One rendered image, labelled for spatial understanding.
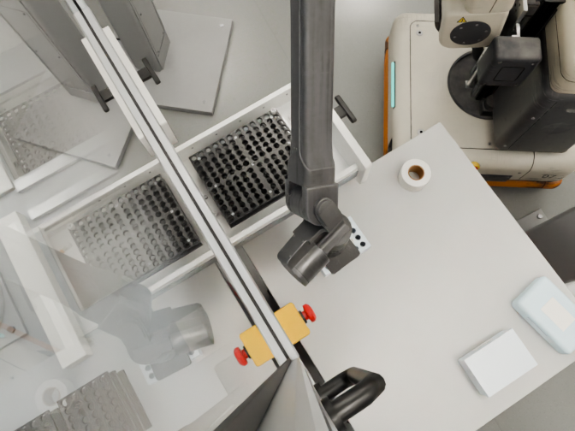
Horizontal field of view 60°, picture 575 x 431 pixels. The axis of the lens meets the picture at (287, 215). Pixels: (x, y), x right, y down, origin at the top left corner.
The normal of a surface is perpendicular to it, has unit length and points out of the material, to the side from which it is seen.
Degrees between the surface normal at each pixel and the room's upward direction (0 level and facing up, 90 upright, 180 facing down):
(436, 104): 0
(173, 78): 3
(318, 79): 43
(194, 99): 5
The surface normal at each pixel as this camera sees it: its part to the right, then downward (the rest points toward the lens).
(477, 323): -0.02, -0.25
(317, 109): 0.45, 0.29
